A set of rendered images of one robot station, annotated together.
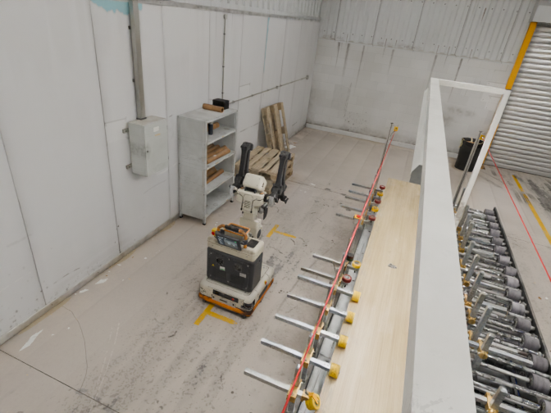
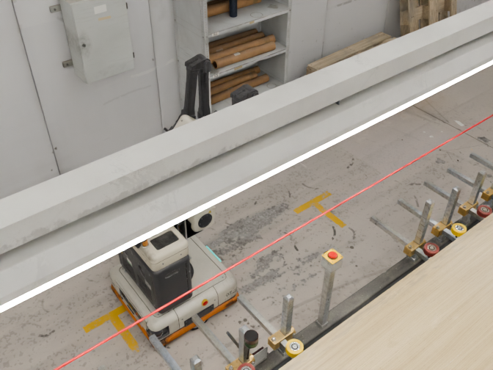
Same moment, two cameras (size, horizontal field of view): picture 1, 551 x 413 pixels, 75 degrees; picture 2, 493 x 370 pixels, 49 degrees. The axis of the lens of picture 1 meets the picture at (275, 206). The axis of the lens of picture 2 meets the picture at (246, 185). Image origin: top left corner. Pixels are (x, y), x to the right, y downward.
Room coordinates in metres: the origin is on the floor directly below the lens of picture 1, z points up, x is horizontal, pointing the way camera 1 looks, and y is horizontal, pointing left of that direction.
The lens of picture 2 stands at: (1.40, -1.39, 3.07)
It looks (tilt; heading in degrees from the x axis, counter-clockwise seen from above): 40 degrees down; 33
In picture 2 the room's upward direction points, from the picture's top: straight up
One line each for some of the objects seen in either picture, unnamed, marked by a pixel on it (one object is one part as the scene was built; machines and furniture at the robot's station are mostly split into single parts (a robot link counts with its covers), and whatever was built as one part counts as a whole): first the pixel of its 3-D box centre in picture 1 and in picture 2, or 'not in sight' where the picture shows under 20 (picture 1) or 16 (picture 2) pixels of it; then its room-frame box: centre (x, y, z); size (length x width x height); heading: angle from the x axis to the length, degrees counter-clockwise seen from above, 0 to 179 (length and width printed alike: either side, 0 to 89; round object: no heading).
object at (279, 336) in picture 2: not in sight; (282, 336); (2.76, -0.71, 0.84); 0.14 x 0.06 x 0.05; 161
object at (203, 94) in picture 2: (246, 162); (203, 90); (3.64, 0.37, 1.40); 0.11 x 0.06 x 0.43; 71
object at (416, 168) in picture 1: (430, 116); (332, 116); (2.45, -0.96, 2.34); 2.40 x 0.12 x 0.08; 161
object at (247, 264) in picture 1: (236, 255); (155, 247); (3.05, 0.35, 0.59); 0.55 x 0.34 x 0.83; 71
